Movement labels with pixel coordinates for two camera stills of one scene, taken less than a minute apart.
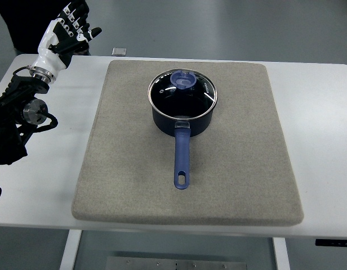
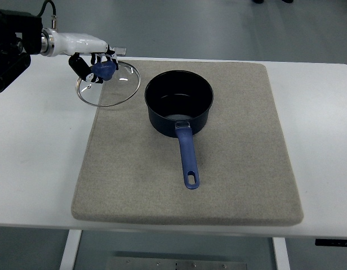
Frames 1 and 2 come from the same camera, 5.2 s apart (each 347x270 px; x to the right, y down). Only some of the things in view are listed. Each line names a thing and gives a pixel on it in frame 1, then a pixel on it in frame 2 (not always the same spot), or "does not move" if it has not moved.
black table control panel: [334, 242] does not move
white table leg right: [281, 253] does not move
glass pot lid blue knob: [182, 94] to [117, 85]
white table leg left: [70, 249] does not move
